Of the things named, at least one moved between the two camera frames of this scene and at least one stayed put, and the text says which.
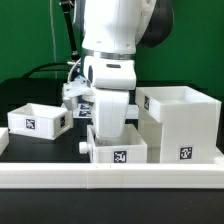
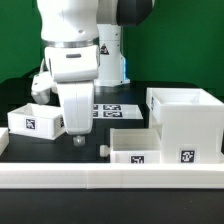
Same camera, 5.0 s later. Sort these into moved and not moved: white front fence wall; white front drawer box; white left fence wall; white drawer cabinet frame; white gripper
Moved: white gripper; white front drawer box; white drawer cabinet frame
Not moved: white left fence wall; white front fence wall
